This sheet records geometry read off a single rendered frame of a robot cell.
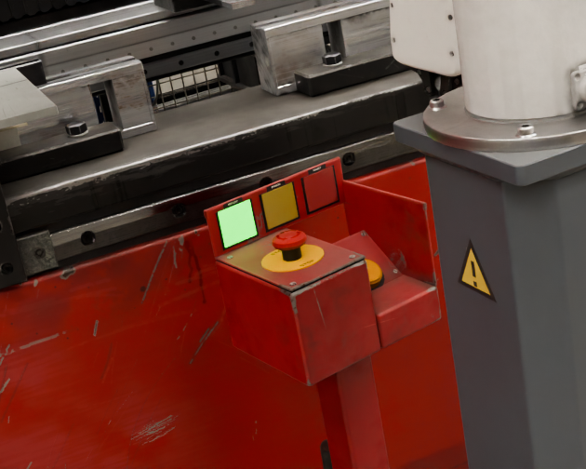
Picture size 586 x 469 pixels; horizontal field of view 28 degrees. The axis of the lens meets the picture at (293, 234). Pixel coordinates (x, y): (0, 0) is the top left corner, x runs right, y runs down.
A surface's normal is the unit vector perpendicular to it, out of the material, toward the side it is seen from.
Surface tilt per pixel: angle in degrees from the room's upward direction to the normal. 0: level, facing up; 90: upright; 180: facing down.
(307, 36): 90
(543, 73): 90
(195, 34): 90
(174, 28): 90
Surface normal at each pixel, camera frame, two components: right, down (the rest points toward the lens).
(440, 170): -0.88, 0.31
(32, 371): 0.38, 0.28
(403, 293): -0.18, -0.91
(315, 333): 0.57, 0.21
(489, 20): -0.66, 0.38
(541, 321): -0.31, 0.40
